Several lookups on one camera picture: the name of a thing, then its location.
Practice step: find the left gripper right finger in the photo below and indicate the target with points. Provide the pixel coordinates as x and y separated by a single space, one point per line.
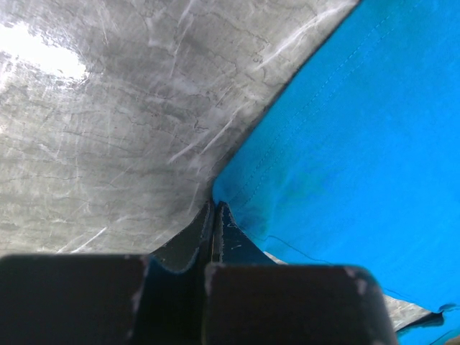
250 299

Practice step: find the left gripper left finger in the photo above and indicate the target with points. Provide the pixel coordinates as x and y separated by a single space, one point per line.
154 298

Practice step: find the blue t shirt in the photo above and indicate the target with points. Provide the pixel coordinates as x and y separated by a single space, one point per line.
357 162

